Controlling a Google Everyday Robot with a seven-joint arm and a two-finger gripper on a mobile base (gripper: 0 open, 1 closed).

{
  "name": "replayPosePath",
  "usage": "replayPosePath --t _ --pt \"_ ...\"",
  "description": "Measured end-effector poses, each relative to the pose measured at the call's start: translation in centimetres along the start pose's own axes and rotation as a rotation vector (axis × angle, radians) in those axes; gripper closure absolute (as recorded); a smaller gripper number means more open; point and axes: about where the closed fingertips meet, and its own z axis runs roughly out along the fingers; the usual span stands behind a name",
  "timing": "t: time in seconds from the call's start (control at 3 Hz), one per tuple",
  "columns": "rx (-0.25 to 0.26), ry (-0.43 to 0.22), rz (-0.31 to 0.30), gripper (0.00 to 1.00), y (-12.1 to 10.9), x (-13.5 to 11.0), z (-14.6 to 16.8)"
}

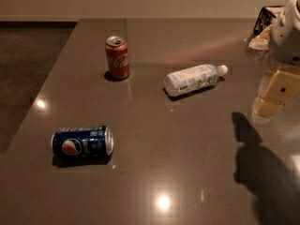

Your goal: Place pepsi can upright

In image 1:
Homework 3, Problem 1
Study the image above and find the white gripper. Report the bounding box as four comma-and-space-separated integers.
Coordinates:
252, 65, 300, 118

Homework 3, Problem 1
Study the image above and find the blue Pepsi can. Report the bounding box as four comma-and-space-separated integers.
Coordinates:
51, 126, 114, 158

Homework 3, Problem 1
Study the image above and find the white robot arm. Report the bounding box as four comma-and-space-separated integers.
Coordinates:
248, 0, 300, 119

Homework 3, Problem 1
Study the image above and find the red Coca-Cola can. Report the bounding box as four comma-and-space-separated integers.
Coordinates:
105, 36, 129, 80

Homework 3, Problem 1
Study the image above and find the clear plastic water bottle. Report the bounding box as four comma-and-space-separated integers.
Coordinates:
164, 64, 228, 98

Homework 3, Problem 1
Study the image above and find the black wire basket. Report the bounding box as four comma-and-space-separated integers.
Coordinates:
253, 6, 285, 36

